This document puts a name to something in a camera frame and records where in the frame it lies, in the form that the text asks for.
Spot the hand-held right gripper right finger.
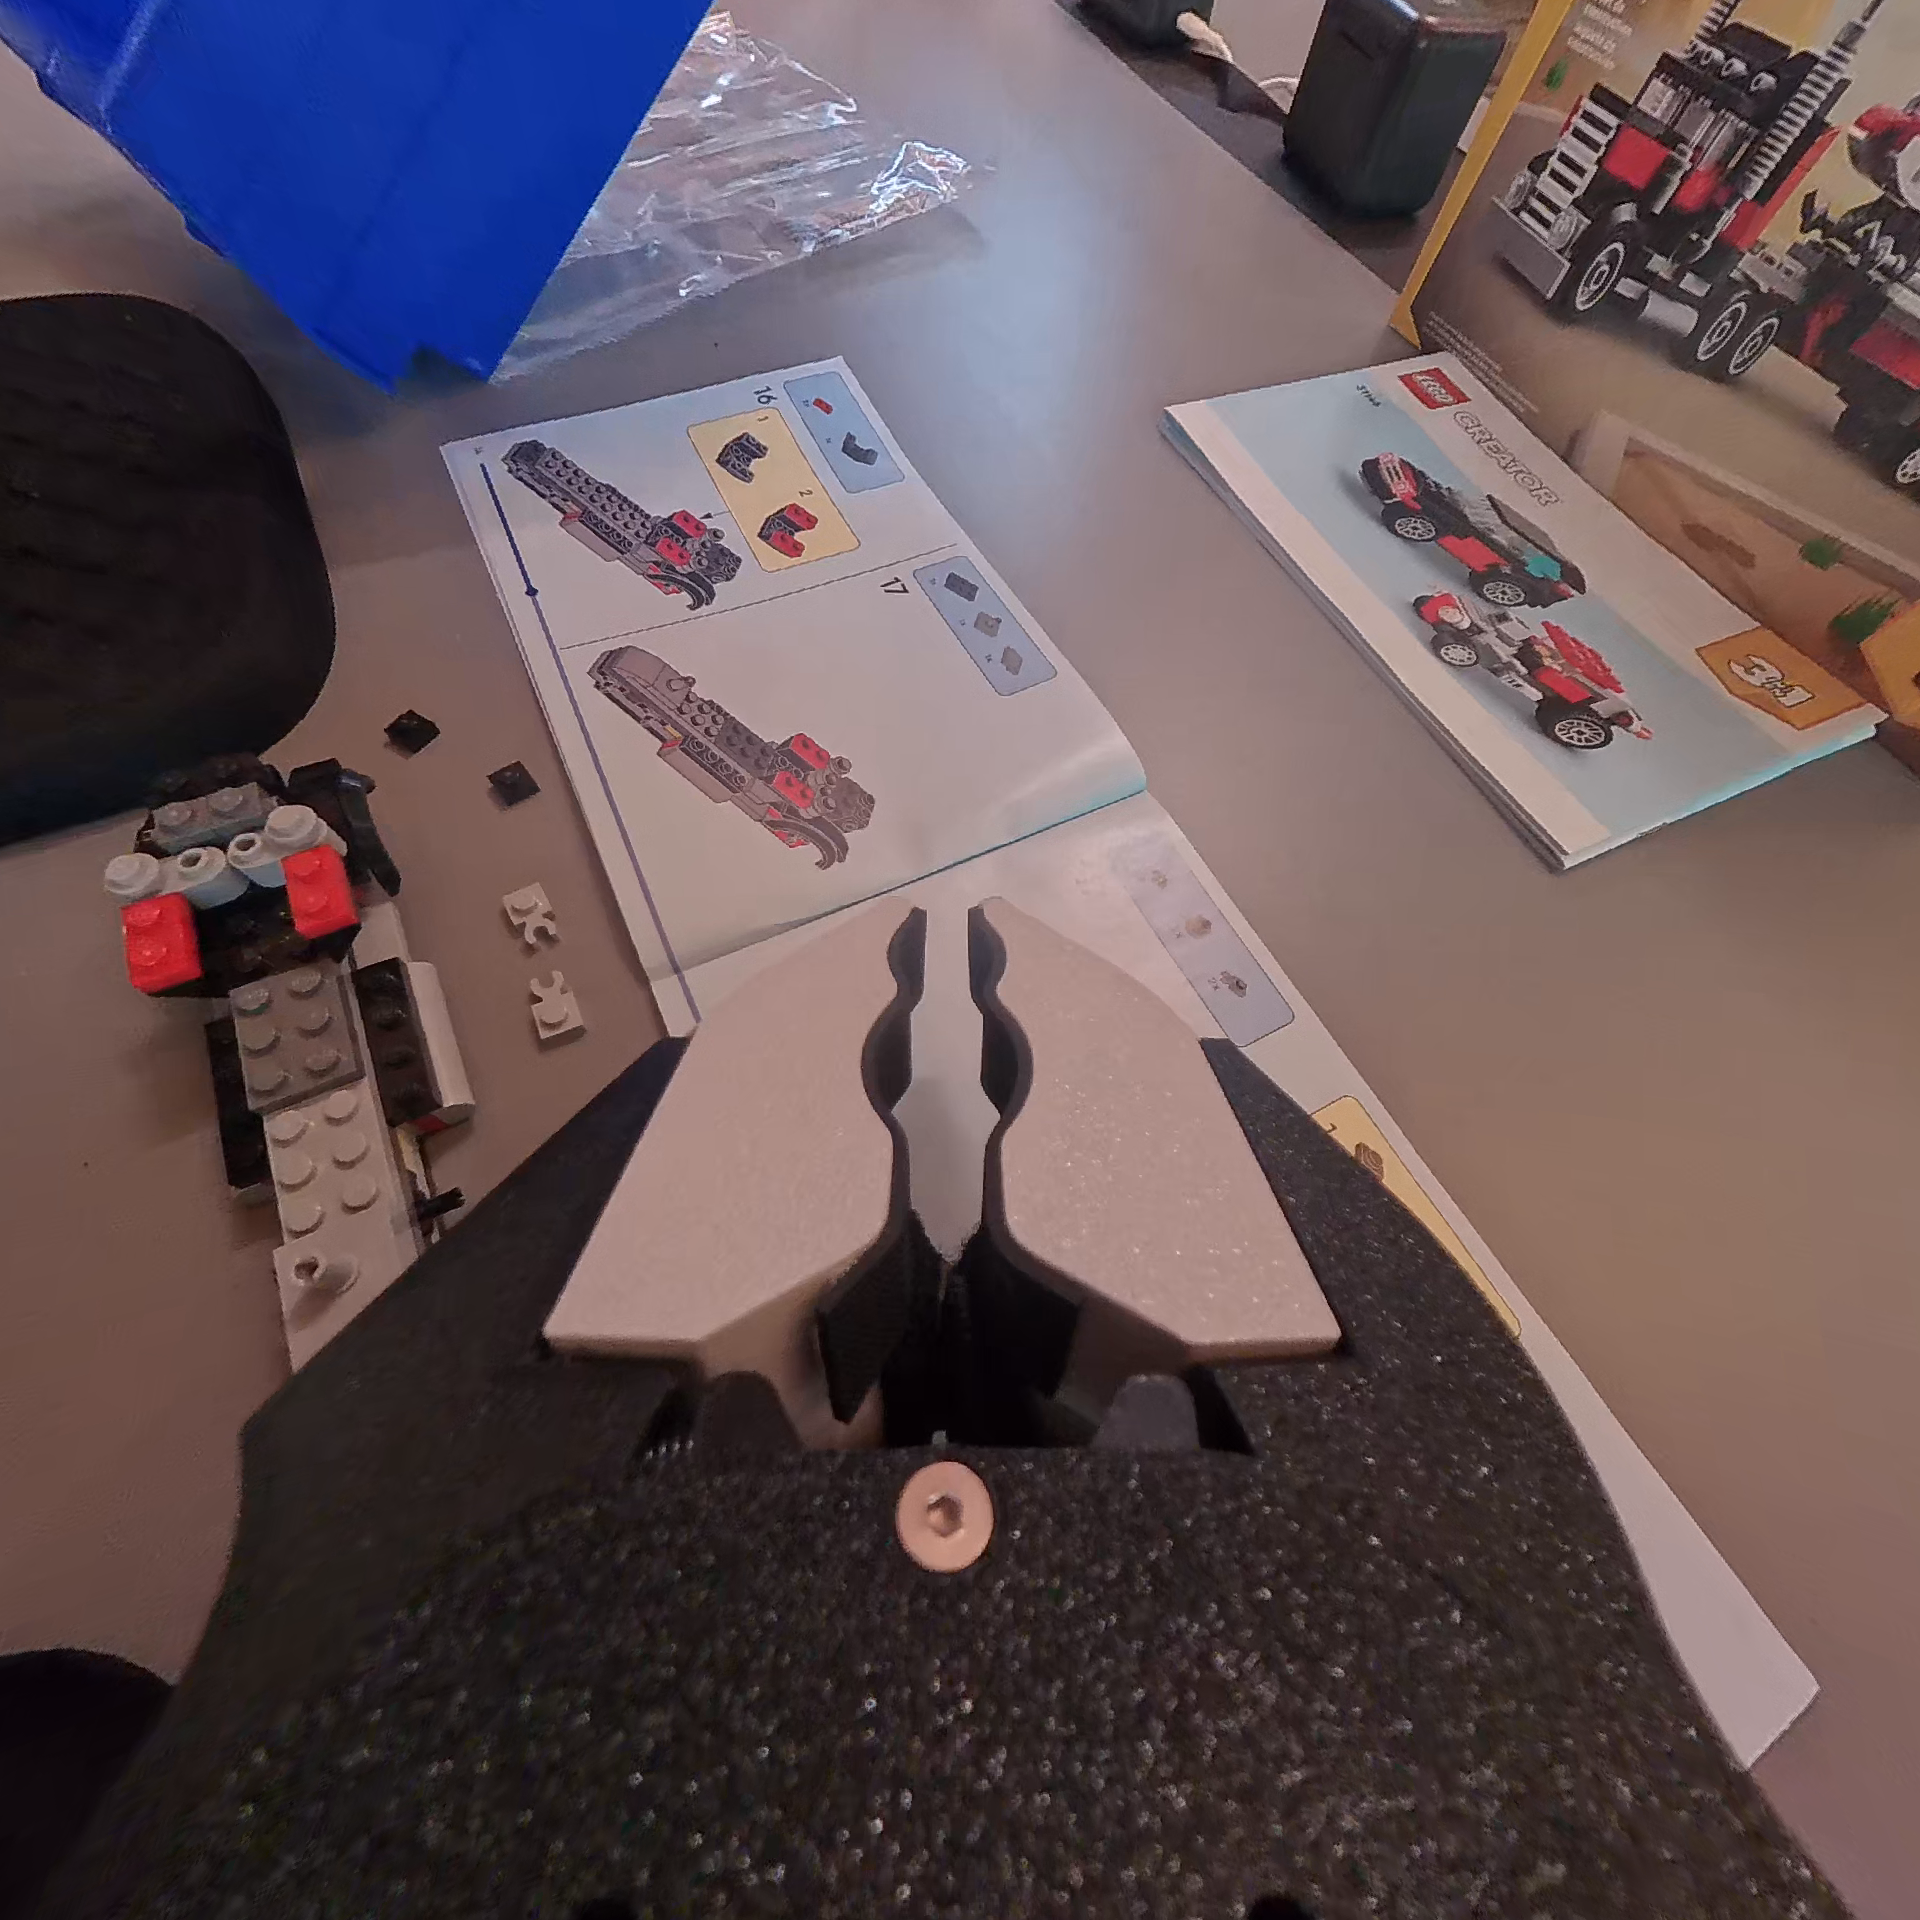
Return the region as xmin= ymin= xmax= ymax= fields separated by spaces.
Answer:
xmin=947 ymin=896 xmax=1344 ymax=1448

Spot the partly built toy vehicle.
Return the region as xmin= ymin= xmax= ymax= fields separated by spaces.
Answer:
xmin=104 ymin=759 xmax=478 ymax=1365

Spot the open instruction booklet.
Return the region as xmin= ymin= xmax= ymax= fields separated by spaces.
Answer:
xmin=437 ymin=358 xmax=1822 ymax=1774

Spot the closed instruction booklet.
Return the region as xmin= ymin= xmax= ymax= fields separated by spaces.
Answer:
xmin=1157 ymin=347 xmax=1888 ymax=871

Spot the dark boxy device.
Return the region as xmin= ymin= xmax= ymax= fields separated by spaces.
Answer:
xmin=1287 ymin=0 xmax=1507 ymax=214

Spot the toy set cardboard box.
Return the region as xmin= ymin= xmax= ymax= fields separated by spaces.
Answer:
xmin=1386 ymin=0 xmax=1920 ymax=771

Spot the white cable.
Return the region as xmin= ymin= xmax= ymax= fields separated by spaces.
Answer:
xmin=1177 ymin=14 xmax=1299 ymax=112

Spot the blue plastic bin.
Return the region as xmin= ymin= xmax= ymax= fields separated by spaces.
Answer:
xmin=0 ymin=0 xmax=710 ymax=392

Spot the clear plastic bag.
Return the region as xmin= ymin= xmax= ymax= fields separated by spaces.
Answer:
xmin=498 ymin=4 xmax=981 ymax=382

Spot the dark cloth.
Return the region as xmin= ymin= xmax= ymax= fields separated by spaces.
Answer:
xmin=0 ymin=1652 xmax=169 ymax=1920

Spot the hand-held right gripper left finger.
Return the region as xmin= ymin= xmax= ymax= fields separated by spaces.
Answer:
xmin=542 ymin=905 xmax=947 ymax=1448

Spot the black mesh pad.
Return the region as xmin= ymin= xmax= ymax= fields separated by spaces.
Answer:
xmin=0 ymin=292 xmax=336 ymax=852

